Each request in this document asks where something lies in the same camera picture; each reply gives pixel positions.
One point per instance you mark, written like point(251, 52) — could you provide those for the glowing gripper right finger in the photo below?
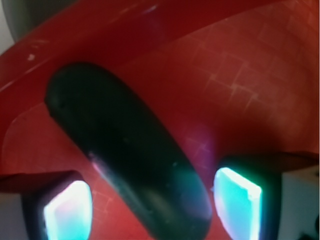
point(273, 196)

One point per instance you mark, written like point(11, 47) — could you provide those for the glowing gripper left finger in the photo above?
point(45, 206)

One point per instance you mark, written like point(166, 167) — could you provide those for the dark green plastic pickle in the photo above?
point(131, 149)

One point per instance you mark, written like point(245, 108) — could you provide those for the red plastic tray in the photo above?
point(225, 77)

